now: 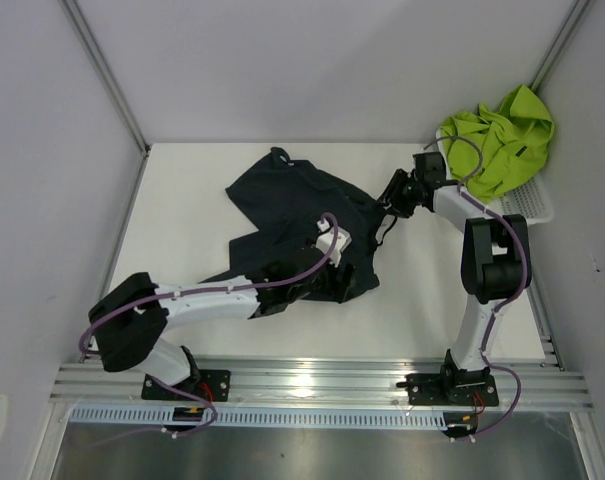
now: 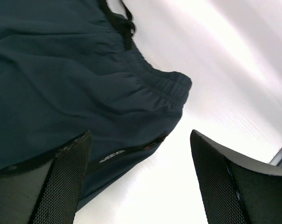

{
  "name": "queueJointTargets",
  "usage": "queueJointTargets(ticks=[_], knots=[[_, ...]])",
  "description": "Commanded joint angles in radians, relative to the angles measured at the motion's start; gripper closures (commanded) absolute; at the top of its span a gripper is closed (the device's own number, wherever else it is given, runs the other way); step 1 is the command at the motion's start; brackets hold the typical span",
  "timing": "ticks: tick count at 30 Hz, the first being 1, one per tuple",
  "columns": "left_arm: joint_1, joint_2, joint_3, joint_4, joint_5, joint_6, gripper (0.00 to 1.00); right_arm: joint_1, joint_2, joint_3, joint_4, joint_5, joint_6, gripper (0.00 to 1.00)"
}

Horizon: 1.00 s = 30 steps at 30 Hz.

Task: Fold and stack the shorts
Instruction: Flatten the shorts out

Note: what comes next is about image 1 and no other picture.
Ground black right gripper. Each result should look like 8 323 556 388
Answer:
374 169 424 219

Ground dark navy shorts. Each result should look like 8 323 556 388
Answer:
221 147 386 300

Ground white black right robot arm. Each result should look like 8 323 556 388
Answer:
378 152 531 406

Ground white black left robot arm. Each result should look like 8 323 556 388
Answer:
80 234 355 400

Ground lime green shorts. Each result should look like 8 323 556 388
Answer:
439 85 555 203

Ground white plastic basket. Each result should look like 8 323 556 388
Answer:
434 127 556 225

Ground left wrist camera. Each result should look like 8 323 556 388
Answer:
314 219 352 267

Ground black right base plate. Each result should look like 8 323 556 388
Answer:
395 372 499 407

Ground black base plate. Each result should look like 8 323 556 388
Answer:
141 369 232 402
395 372 499 407

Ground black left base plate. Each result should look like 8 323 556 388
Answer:
141 369 232 402

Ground aluminium mounting rail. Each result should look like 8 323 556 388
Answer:
49 357 594 412

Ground right aluminium frame post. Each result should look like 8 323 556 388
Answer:
529 0 594 94

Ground aluminium frame post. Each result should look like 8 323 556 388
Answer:
58 0 149 156
529 0 594 94

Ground white slotted cable duct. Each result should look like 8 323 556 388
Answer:
69 404 447 431

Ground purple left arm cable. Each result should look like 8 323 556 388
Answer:
77 211 340 441

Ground left aluminium frame post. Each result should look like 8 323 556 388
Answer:
58 0 149 156

